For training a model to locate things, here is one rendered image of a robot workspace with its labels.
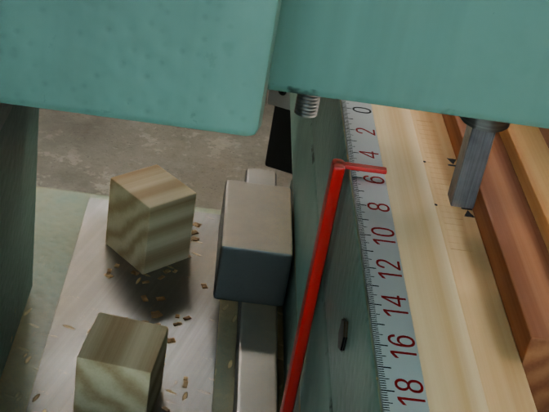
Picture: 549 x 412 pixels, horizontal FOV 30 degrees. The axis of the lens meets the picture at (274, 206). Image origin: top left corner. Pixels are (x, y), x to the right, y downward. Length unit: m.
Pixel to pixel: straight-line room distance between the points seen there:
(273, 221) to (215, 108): 0.26
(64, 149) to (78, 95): 2.05
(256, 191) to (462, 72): 0.26
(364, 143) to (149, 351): 0.14
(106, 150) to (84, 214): 1.73
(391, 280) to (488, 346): 0.04
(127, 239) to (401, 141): 0.21
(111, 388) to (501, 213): 0.19
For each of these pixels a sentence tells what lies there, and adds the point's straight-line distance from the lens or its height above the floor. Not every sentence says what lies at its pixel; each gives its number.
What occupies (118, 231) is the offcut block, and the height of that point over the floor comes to 0.81.
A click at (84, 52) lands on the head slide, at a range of 0.30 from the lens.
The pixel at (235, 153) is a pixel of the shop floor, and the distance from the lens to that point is 2.41.
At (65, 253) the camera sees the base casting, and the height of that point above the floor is 0.80.
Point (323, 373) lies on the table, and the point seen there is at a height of 0.89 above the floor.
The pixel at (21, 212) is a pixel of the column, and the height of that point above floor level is 0.88.
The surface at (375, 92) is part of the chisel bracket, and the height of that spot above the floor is 1.01.
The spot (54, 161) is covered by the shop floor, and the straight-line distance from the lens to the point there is 2.30.
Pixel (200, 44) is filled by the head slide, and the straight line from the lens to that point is 0.29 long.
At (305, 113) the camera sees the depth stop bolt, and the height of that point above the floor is 0.96.
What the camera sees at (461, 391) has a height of 0.95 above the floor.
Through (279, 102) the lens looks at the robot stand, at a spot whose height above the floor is 0.69.
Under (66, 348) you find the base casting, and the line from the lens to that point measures 0.53.
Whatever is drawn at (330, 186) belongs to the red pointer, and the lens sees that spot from 0.39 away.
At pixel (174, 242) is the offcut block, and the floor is 0.82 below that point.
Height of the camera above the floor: 1.14
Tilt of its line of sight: 31 degrees down
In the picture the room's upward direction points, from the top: 10 degrees clockwise
